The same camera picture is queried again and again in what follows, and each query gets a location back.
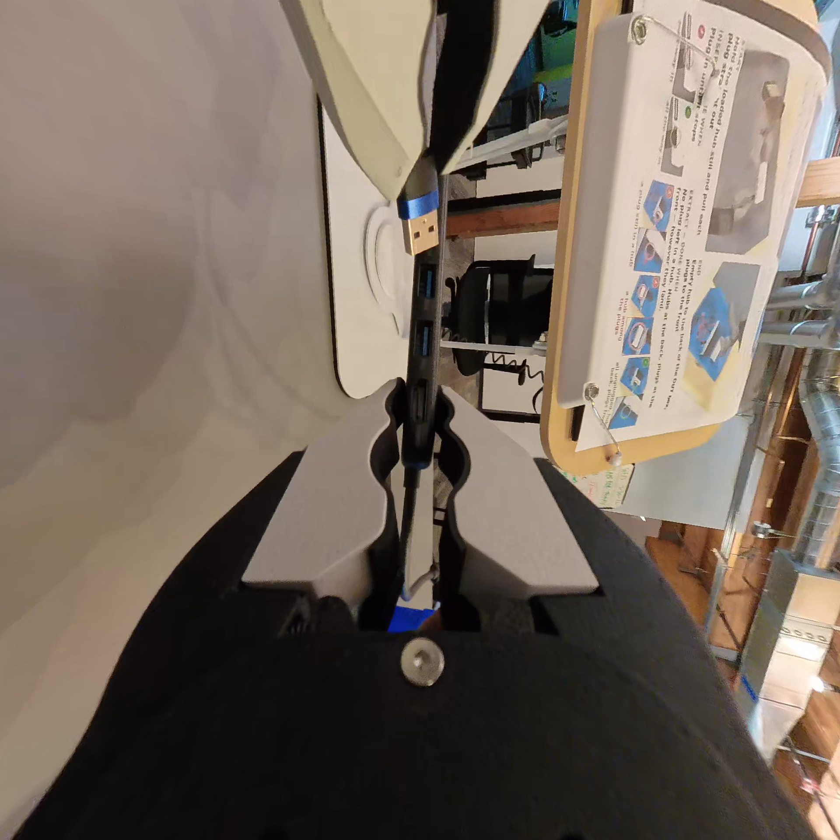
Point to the silver spiral duct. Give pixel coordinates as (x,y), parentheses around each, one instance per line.
(820,518)

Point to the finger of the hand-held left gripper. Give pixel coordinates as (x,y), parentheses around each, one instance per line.
(367,65)
(518,39)

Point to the printed instruction sheet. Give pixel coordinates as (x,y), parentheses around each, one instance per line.
(722,164)

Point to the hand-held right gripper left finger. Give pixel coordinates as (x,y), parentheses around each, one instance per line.
(315,518)

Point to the black usb hub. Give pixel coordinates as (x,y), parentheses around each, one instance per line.
(423,354)

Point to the white sheet panel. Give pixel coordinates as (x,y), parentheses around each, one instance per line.
(590,262)

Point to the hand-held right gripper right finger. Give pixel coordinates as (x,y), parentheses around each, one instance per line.
(525,525)

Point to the rectangular metal duct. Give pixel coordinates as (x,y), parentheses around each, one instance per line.
(787,610)

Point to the silver insulated pipes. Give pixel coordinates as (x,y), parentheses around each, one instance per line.
(791,326)

